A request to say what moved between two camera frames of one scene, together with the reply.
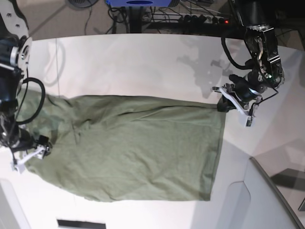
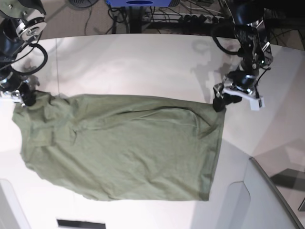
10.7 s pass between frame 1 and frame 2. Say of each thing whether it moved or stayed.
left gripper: moved
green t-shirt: stayed
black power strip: stayed
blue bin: stayed
